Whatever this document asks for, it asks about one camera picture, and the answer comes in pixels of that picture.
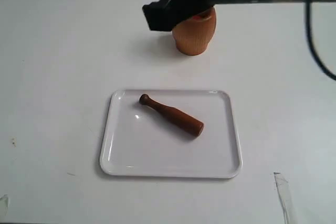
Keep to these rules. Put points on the brown wooden mortar cup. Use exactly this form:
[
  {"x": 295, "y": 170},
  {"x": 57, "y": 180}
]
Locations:
[{"x": 192, "y": 37}]

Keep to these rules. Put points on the white rectangular tray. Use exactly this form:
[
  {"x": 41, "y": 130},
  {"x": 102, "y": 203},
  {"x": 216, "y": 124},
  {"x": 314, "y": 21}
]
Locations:
[{"x": 139, "y": 142}]

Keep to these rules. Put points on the clear tape strip right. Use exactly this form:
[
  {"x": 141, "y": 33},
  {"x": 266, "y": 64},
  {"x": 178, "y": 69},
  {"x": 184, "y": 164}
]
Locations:
[{"x": 284, "y": 195}]

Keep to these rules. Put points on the dark wooden pestle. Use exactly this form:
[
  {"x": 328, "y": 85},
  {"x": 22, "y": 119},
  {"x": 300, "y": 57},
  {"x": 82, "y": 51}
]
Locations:
[{"x": 175, "y": 116}]

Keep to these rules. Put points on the clear tape piece left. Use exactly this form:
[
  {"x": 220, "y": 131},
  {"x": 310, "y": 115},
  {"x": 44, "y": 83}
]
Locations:
[{"x": 4, "y": 202}]

